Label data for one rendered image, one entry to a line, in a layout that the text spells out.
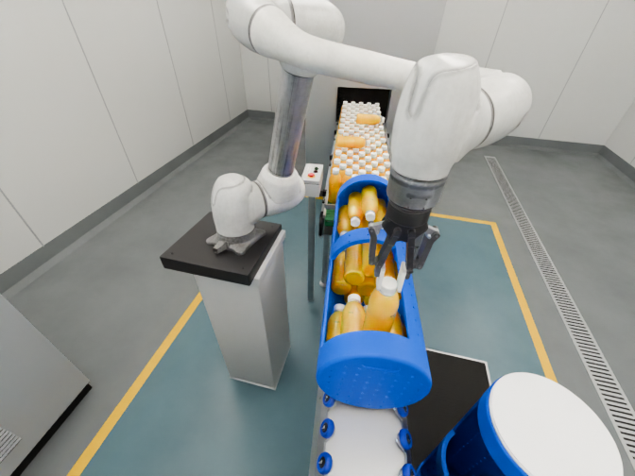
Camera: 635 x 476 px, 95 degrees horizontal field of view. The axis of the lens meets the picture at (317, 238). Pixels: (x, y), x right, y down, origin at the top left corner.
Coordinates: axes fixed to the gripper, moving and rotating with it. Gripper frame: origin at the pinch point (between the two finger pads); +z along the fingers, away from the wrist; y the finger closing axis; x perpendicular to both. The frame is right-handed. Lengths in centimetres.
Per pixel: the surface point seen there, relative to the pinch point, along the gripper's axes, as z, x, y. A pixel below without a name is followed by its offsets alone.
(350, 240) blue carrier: 16.2, 29.9, -8.4
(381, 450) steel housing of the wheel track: 43.7, -21.2, 3.6
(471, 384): 123, 37, 70
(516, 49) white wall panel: 15, 472, 213
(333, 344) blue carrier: 18.0, -7.3, -11.3
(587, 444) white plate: 33, -17, 50
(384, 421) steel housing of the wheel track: 43.8, -14.2, 4.8
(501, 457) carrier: 37, -21, 31
